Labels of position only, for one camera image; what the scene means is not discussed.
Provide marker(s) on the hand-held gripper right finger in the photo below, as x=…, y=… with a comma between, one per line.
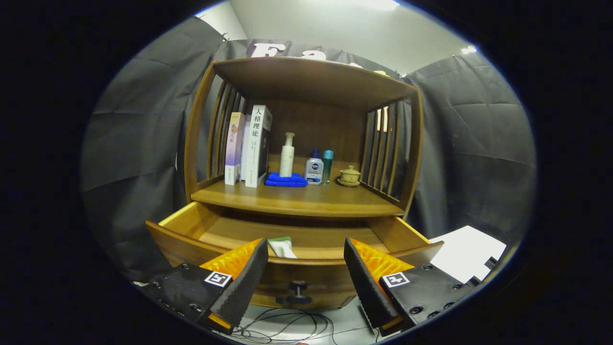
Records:
x=366, y=287

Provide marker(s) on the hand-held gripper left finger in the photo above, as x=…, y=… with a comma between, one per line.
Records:
x=244, y=287

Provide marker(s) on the white green tube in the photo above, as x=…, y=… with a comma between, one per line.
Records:
x=282, y=248

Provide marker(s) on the wooden drawer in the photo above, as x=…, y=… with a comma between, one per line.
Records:
x=325, y=239

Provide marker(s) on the wooden countertop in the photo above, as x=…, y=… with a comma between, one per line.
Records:
x=306, y=199

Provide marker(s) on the wooden cabinet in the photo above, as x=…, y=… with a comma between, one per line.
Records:
x=311, y=81

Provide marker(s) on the yellow saucer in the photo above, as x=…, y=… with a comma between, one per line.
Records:
x=348, y=184

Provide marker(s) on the white flat board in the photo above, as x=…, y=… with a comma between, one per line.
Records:
x=469, y=251

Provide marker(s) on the yellow lidded teacup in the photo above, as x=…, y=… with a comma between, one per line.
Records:
x=350, y=176

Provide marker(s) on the folded blue cloth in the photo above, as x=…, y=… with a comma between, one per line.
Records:
x=287, y=182

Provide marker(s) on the clear bottle blue pump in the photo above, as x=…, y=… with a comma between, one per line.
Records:
x=314, y=170

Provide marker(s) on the teal capped bottle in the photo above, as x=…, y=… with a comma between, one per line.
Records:
x=328, y=163

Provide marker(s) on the white pump bottle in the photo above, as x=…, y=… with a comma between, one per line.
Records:
x=287, y=160

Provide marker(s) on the thick white book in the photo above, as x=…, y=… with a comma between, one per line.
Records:
x=254, y=153

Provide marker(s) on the pink purple book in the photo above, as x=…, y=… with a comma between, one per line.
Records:
x=233, y=143

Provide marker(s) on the small ceiling light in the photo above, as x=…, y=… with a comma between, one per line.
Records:
x=468, y=50

